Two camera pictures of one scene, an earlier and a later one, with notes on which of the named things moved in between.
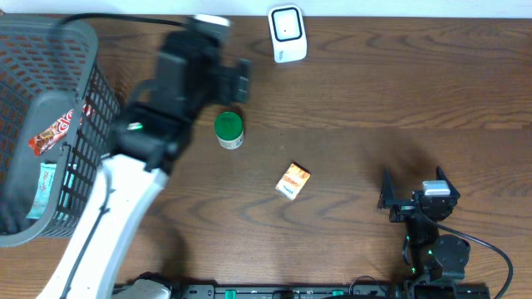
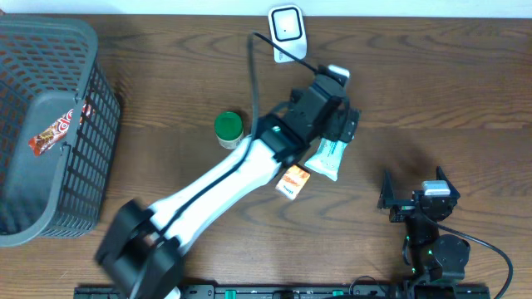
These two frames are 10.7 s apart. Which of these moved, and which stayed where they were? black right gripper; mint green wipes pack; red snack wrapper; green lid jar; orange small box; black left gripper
Moved: mint green wipes pack; black left gripper
Stayed: orange small box; green lid jar; red snack wrapper; black right gripper
